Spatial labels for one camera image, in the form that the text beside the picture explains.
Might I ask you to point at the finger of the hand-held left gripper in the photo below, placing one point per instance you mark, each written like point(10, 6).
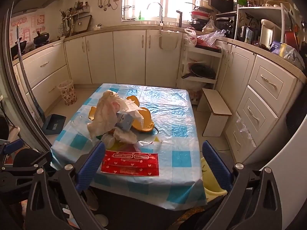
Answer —
point(40, 160)
point(14, 146)

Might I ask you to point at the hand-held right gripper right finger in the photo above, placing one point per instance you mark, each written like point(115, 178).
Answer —
point(217, 165)

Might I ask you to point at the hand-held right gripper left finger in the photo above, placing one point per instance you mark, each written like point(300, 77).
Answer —
point(92, 165)

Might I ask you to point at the clear plastic bottle white cap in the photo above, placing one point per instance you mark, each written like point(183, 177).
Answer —
point(109, 140)

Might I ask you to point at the yellow plastic stool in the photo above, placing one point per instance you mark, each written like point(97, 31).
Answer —
point(211, 182)

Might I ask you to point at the red flat packet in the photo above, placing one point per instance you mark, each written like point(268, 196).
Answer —
point(130, 163)

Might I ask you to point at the clear plastic wrapper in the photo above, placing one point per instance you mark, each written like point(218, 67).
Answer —
point(80, 123)

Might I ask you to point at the clear plastic bag on drawer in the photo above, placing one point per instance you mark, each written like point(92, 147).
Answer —
point(243, 129)

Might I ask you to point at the small orange peel piece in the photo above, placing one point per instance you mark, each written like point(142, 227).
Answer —
point(92, 113)

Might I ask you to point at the small blue white carton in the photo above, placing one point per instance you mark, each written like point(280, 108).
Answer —
point(125, 122)

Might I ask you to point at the white wooden stool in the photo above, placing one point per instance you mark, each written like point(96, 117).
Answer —
point(217, 105)

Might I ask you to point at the blue checked plastic tablecloth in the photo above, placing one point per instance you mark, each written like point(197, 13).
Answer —
point(172, 115)

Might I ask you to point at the curled orange peel piece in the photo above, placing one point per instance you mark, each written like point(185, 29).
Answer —
point(147, 122)

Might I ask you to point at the floral wastebasket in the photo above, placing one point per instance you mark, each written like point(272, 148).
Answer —
point(67, 92)

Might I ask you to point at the white refrigerator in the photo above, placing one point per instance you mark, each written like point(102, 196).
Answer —
point(292, 160)

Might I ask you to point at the rounded orange peel piece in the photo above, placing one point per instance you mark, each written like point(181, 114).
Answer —
point(133, 99)

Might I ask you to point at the black frying pan with lid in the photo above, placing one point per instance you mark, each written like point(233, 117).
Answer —
point(201, 71)

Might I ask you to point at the black wok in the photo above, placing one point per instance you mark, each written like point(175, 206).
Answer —
point(20, 46)
point(41, 39)

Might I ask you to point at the white storage rack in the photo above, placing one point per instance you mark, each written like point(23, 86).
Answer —
point(184, 64)

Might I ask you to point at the white kitchen base cabinets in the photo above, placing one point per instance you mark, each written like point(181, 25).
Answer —
point(129, 52)

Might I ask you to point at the clear plastic bag red contents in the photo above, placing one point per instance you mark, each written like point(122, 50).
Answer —
point(211, 38)

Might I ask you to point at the white plastic bag red print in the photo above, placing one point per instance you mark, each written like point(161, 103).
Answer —
point(190, 37)

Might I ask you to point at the white door-hung bin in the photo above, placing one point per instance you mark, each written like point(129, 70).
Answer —
point(169, 40)

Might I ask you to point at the blue grey food package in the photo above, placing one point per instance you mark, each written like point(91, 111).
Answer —
point(285, 50)

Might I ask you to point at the hanging kitchen utensils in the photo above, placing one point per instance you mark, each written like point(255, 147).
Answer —
point(66, 21)

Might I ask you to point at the clear hanging food bag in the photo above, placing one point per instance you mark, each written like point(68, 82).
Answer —
point(208, 27)

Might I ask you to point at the leaning cutting board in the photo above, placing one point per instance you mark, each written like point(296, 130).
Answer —
point(82, 24)

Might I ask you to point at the black toaster oven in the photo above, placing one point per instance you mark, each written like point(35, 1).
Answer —
point(225, 25)

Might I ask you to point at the red saucepan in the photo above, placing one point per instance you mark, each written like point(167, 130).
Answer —
point(291, 39)

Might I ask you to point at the black water tap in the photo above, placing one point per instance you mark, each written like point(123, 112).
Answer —
point(179, 18)

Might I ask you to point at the stack of bowls and dishes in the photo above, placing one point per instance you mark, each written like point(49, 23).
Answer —
point(200, 13)

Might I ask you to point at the green bottle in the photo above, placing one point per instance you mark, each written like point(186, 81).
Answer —
point(139, 16)

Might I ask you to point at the white counter shelf unit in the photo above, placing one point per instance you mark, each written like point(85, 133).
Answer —
point(259, 8)

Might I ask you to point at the microwave oven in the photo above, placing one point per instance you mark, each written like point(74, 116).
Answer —
point(220, 2)

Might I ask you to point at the chrome kitchen faucet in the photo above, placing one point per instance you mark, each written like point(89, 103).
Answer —
point(160, 12)

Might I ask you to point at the pink wall stickers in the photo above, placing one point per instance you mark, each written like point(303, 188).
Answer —
point(26, 27)

